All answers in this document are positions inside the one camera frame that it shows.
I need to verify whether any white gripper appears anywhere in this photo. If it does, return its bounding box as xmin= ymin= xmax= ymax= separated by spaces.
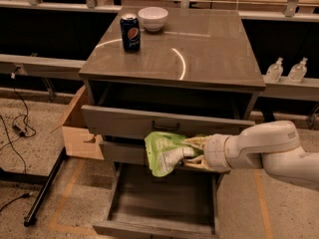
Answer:
xmin=182 ymin=134 xmax=230 ymax=172

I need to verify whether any green rice chip bag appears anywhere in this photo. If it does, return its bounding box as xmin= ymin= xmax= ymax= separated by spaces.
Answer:
xmin=145 ymin=131 xmax=203 ymax=177

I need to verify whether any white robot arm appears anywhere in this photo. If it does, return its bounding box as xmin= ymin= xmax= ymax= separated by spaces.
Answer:
xmin=183 ymin=120 xmax=319 ymax=191

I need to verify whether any grey bottom drawer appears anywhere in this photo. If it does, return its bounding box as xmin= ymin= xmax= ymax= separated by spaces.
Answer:
xmin=94 ymin=163 xmax=219 ymax=239

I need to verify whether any grey drawer cabinet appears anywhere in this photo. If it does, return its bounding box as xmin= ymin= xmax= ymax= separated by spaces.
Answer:
xmin=79 ymin=6 xmax=267 ymax=191

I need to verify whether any grey top drawer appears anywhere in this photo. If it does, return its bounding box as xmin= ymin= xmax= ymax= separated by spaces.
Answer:
xmin=81 ymin=105 xmax=254 ymax=139

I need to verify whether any clear sanitizer bottle left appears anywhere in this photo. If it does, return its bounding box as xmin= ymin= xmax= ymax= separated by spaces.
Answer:
xmin=265 ymin=58 xmax=283 ymax=83

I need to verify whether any clear sanitizer bottle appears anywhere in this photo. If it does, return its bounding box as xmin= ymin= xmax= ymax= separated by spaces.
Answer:
xmin=288 ymin=58 xmax=308 ymax=83
xmin=265 ymin=58 xmax=283 ymax=83

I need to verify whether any cardboard box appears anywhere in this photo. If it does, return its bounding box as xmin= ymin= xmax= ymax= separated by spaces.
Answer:
xmin=53 ymin=86 xmax=104 ymax=160

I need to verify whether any clear sanitizer bottle right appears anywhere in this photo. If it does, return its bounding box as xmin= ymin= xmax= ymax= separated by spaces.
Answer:
xmin=288 ymin=58 xmax=308 ymax=83

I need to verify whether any white ceramic bowl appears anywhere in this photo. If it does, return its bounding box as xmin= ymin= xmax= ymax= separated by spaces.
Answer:
xmin=138 ymin=7 xmax=168 ymax=32

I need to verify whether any blue Pepsi can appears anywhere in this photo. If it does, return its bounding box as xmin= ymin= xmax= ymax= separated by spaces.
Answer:
xmin=120 ymin=13 xmax=141 ymax=53

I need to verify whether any black metal floor bar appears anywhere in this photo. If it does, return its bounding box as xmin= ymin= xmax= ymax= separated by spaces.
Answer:
xmin=0 ymin=148 xmax=67 ymax=227

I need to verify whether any black floor cable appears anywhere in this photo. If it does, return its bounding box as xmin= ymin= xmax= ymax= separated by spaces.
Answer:
xmin=0 ymin=71 xmax=37 ymax=214

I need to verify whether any grey metal rail shelf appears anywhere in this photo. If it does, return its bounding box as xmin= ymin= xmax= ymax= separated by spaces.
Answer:
xmin=0 ymin=54 xmax=85 ymax=81

